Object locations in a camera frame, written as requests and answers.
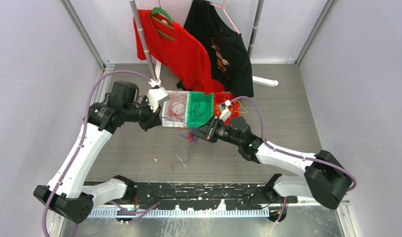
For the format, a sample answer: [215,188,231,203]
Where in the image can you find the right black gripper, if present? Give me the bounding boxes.
[191,114,242,146]

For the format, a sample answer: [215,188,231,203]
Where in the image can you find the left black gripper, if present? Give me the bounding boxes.
[123,95,162,131]

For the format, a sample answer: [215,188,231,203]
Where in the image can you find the coloured cable pile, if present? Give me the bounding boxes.
[166,119,199,171]

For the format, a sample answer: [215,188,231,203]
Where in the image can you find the red cable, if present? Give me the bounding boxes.
[166,91,189,123]

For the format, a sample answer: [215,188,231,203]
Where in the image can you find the yellow cable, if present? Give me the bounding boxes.
[219,94,251,119]

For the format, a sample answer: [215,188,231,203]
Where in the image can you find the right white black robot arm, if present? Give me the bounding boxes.
[191,117,356,209]

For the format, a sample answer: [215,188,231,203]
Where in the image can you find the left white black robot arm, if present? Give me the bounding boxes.
[34,81,169,224]

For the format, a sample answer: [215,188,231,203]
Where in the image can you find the green plastic bin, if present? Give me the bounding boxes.
[187,91,214,128]

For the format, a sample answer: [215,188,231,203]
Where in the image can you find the white plastic bin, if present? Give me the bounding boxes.
[160,90,190,128]

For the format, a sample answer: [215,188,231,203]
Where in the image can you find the red plastic bin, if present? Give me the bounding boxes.
[213,92,248,125]

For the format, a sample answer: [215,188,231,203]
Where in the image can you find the metal clothes rack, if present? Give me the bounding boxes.
[129,0,279,89]

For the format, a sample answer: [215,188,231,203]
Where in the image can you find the black printed t-shirt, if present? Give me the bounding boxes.
[184,0,254,98]

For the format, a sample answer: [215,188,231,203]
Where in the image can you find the red t-shirt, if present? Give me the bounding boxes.
[138,9,225,94]

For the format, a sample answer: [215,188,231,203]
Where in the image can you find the green clothes hanger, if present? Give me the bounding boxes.
[150,7,174,41]

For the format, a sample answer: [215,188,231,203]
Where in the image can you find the pink clothes hanger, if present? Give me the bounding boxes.
[210,0,241,35]

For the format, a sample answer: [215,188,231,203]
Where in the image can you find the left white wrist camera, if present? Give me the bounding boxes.
[147,87,169,112]

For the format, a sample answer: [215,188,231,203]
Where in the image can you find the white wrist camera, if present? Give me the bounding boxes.
[218,100,232,122]
[147,87,169,112]

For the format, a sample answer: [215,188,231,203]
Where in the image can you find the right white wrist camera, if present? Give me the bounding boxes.
[218,100,232,122]

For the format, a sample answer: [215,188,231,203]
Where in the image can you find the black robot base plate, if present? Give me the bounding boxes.
[104,182,298,212]

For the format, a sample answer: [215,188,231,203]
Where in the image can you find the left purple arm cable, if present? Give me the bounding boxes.
[41,69,161,237]

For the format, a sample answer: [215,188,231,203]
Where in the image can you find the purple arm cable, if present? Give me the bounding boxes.
[230,96,358,225]
[41,69,161,237]

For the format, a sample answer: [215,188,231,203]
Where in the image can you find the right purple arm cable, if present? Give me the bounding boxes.
[230,96,358,225]

